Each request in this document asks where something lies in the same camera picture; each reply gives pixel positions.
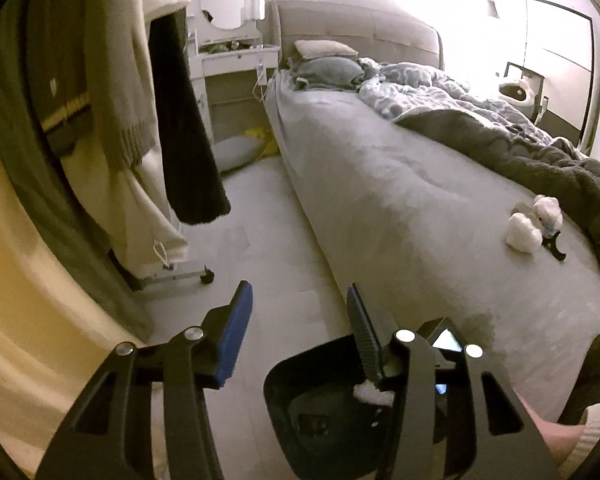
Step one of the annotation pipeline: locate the beige pillow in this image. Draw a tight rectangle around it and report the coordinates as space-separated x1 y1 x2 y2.
294 39 358 60

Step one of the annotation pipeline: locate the grey bed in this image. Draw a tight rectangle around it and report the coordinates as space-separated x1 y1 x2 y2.
265 0 600 419

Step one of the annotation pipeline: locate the black hanging garment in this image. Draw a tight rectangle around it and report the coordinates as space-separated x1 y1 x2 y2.
148 10 230 226

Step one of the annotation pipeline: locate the white cat bed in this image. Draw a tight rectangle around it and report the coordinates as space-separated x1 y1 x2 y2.
498 79 535 108

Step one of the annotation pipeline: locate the grey patterned duvet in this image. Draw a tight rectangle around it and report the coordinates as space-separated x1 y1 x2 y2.
358 58 553 145

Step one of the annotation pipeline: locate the white charger with cable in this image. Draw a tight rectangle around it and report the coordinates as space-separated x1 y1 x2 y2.
252 62 268 103

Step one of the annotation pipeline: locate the beige hanging coat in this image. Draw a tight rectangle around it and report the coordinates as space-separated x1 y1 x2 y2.
61 0 190 278

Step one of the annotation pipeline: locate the white vanity desk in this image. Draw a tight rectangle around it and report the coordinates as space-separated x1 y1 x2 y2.
186 0 279 141

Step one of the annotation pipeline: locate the black hair clip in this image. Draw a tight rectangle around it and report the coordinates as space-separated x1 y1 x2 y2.
542 231 567 262

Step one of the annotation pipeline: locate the dark grey fleece blanket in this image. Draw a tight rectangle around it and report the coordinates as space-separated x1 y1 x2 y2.
396 110 600 265

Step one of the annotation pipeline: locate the yellow curtain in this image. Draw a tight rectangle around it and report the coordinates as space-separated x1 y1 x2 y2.
0 44 146 476

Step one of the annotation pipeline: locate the olive hanging jacket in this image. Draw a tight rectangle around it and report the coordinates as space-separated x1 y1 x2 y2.
0 0 154 341

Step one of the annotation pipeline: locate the black trash bin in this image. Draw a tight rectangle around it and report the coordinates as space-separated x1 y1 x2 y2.
263 316 477 480

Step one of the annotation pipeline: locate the grey pillow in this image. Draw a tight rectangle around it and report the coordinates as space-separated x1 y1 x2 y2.
290 56 365 90

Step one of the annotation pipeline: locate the white clothes rack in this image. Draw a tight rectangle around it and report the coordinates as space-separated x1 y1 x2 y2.
137 240 215 289

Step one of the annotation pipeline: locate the person's left hand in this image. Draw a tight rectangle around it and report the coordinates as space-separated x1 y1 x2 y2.
518 396 584 467

